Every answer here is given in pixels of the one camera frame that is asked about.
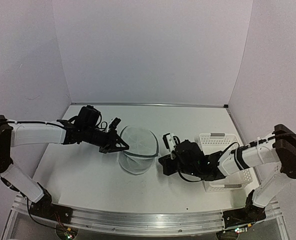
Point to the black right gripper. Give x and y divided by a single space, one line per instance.
169 170

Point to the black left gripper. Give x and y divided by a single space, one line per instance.
110 145

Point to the white mesh laundry bag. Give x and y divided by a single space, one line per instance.
143 150

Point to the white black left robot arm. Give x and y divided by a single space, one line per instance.
16 136

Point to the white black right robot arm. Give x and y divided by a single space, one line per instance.
279 147

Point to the white perforated plastic basket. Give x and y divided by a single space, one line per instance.
237 178

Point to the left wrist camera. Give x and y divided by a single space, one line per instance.
113 123

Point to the aluminium table edge rail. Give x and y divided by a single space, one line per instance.
180 105

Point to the aluminium front base frame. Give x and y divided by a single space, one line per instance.
144 224

